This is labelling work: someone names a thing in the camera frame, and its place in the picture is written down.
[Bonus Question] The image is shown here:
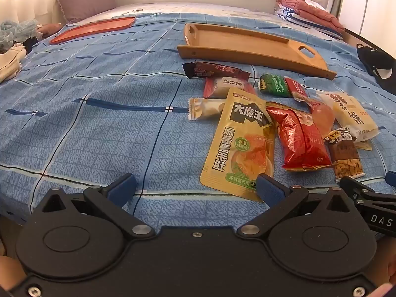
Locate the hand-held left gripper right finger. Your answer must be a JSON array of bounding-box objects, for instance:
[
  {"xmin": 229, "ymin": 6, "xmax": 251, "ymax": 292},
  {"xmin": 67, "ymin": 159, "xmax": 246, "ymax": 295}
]
[{"xmin": 236, "ymin": 173, "xmax": 360, "ymax": 239}]

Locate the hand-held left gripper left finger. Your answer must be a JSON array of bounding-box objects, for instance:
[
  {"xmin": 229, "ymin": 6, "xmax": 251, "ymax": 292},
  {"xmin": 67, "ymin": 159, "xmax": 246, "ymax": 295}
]
[{"xmin": 32, "ymin": 173, "xmax": 156, "ymax": 239}]

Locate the brown nut bar packet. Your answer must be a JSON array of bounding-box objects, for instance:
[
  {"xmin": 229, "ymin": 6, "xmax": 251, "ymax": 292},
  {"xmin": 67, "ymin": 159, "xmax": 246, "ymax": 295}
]
[{"xmin": 323, "ymin": 127, "xmax": 365, "ymax": 179}]

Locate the large yellow snack packet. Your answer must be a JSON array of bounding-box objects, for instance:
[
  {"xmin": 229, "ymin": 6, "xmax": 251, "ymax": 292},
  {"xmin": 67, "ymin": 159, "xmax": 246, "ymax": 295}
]
[{"xmin": 199, "ymin": 87, "xmax": 276, "ymax": 203}]

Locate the red nut snack bag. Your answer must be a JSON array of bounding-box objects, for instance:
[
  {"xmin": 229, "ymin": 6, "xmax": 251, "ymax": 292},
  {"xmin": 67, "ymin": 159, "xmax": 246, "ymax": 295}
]
[{"xmin": 266, "ymin": 101, "xmax": 333, "ymax": 172}]

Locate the white pastry packet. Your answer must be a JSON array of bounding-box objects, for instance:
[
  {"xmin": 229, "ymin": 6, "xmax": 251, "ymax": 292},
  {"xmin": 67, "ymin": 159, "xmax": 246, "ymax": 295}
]
[{"xmin": 317, "ymin": 91, "xmax": 379, "ymax": 143}]

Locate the red clear-ended wafer packet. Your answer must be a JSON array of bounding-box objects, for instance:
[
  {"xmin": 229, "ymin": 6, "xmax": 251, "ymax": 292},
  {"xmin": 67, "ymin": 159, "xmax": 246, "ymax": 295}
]
[{"xmin": 301, "ymin": 97, "xmax": 325, "ymax": 113}]

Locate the cream dotted snack packet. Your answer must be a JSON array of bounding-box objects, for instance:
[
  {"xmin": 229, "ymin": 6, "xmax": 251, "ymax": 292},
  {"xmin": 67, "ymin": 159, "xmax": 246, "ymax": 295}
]
[{"xmin": 188, "ymin": 97, "xmax": 228, "ymax": 121}]

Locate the green pea snack packet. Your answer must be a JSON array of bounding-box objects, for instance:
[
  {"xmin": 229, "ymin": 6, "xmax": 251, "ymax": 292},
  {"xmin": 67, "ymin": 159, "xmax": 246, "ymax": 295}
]
[{"xmin": 258, "ymin": 73, "xmax": 293, "ymax": 98}]

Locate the pink and white snack packet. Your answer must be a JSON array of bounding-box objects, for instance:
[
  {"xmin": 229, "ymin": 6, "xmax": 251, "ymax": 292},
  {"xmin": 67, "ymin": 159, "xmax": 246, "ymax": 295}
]
[{"xmin": 203, "ymin": 77, "xmax": 257, "ymax": 99}]

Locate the dark red bar packet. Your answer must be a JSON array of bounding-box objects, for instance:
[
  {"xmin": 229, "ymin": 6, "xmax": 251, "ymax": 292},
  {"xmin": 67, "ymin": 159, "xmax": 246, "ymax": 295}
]
[{"xmin": 182, "ymin": 62, "xmax": 251, "ymax": 81}]

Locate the wooden tray with handles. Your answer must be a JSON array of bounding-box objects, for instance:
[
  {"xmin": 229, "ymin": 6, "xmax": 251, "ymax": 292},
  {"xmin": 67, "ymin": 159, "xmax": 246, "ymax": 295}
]
[{"xmin": 177, "ymin": 23, "xmax": 337, "ymax": 81}]

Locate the black cloth bag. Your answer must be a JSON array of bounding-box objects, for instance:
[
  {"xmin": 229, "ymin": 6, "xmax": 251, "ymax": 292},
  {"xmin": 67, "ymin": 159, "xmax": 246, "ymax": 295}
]
[{"xmin": 356, "ymin": 43, "xmax": 396, "ymax": 95}]

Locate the orange plastic tray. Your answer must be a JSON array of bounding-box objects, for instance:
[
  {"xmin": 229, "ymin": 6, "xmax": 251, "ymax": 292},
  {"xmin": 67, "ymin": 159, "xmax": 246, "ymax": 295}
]
[{"xmin": 49, "ymin": 17, "xmax": 137, "ymax": 44}]

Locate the cream cloth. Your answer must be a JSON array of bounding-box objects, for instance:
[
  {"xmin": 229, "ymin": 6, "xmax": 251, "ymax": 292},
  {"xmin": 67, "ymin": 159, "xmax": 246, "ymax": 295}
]
[{"xmin": 0, "ymin": 43, "xmax": 28, "ymax": 83}]

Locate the blue striped folded towel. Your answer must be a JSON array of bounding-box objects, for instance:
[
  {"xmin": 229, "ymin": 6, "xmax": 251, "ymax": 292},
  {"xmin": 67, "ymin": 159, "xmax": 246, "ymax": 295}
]
[{"xmin": 275, "ymin": 4, "xmax": 344, "ymax": 40}]

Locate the brown cloth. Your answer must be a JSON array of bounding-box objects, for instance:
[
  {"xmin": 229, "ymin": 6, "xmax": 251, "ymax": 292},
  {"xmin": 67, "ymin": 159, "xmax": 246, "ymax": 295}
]
[{"xmin": 35, "ymin": 23, "xmax": 62, "ymax": 38}]

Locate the folded towels stack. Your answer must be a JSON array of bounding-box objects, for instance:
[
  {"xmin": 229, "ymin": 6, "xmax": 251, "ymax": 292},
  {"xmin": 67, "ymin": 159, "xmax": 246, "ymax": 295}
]
[{"xmin": 276, "ymin": 0, "xmax": 345, "ymax": 33}]

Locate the white wardrobe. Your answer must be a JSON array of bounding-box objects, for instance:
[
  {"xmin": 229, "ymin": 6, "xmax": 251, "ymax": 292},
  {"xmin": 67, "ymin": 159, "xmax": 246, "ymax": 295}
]
[{"xmin": 337, "ymin": 0, "xmax": 396, "ymax": 47}]

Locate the white bed sheet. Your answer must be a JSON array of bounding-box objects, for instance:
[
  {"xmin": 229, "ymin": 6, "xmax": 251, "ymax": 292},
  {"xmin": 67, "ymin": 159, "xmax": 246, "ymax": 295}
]
[{"xmin": 66, "ymin": 1, "xmax": 279, "ymax": 24}]

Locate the wooden bed frame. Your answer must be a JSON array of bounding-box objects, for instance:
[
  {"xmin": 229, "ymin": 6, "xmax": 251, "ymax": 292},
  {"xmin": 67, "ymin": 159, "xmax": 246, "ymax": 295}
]
[{"xmin": 343, "ymin": 27, "xmax": 396, "ymax": 54}]

